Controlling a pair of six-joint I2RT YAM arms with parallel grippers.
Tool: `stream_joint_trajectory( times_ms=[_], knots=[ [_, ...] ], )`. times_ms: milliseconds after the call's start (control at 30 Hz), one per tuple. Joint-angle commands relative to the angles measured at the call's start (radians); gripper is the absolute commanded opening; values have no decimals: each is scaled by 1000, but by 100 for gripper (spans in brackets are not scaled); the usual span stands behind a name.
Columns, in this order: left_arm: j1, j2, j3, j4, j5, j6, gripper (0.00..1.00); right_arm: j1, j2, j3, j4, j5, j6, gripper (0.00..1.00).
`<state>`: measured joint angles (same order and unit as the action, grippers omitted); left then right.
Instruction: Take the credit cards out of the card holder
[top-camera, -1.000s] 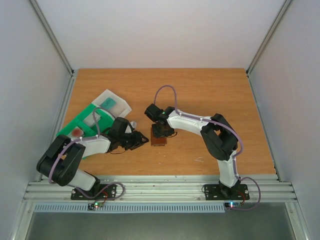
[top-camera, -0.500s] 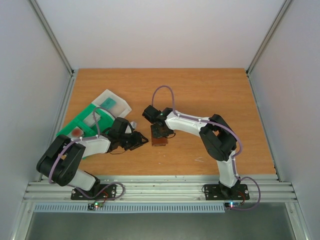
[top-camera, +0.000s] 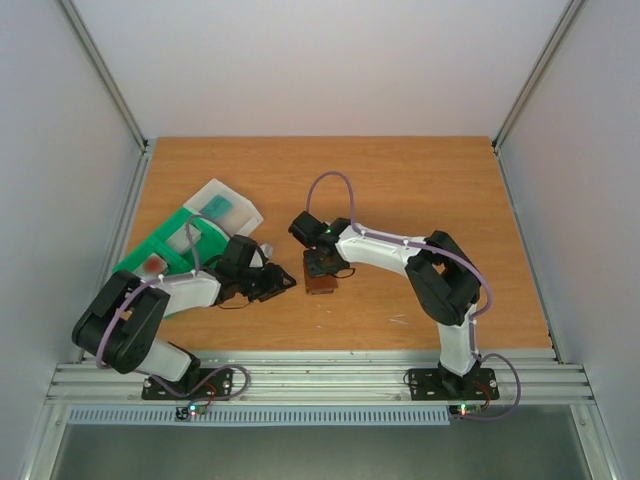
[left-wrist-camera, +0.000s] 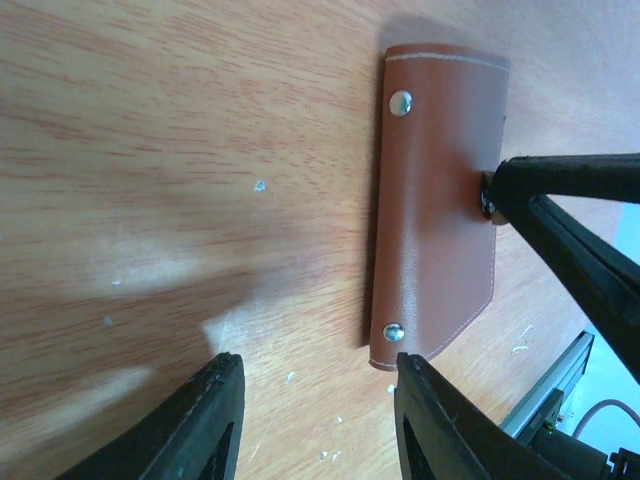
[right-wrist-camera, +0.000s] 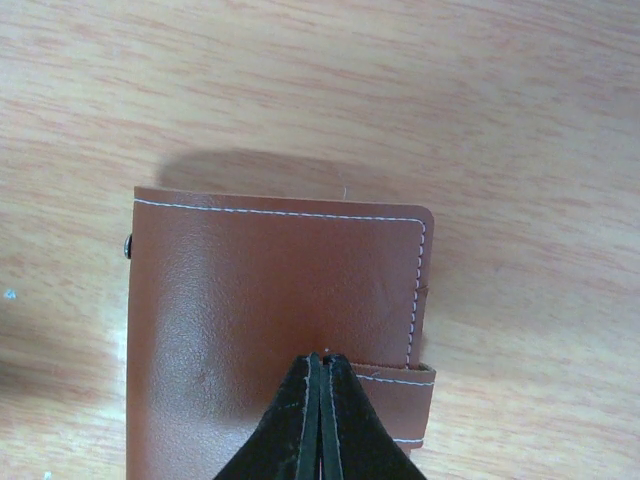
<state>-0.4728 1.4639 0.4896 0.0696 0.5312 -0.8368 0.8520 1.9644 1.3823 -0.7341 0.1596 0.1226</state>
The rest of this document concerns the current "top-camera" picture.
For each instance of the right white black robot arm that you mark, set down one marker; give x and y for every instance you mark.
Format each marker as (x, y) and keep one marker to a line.
(446, 284)

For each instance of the red spotted card in tray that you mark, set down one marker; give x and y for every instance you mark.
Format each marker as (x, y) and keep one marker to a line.
(153, 265)

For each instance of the left controller board with leds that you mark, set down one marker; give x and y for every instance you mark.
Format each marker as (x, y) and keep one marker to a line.
(190, 412)

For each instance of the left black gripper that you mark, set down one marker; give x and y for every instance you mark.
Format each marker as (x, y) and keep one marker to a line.
(274, 280)

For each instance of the aluminium frame rail front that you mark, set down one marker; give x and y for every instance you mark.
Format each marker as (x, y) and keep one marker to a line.
(350, 377)

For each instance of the aluminium corner post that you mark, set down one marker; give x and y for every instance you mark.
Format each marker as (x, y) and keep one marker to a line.
(543, 62)
(86, 41)

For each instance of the right aluminium corner post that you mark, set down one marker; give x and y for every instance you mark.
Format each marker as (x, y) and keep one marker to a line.
(543, 62)

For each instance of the white translucent plastic bin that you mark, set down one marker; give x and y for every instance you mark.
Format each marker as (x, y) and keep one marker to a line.
(243, 219)

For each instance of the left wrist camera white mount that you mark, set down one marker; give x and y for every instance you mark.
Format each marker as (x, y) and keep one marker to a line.
(265, 252)

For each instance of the grey slotted cable duct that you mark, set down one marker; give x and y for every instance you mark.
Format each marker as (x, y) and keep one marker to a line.
(263, 416)

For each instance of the green plastic compartment tray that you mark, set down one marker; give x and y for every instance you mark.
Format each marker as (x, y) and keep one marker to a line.
(170, 242)

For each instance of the controller board with leds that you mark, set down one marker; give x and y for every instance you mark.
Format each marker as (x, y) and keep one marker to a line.
(190, 412)
(466, 410)

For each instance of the right controller board with leds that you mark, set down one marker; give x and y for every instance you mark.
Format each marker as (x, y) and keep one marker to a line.
(466, 410)

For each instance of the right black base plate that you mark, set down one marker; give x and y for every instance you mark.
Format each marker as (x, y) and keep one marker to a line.
(431, 384)

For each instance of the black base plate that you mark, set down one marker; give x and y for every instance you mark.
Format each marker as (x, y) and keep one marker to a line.
(196, 383)
(431, 384)

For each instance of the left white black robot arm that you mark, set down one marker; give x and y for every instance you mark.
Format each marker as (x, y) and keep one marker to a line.
(119, 327)

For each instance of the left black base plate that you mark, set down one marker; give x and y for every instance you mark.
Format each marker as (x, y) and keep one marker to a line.
(196, 383)

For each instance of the teal card in bin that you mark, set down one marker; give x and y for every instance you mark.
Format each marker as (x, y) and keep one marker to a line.
(217, 208)

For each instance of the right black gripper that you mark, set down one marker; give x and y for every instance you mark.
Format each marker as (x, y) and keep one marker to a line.
(320, 265)

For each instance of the left aluminium corner post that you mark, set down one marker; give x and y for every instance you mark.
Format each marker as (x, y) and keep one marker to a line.
(86, 41)

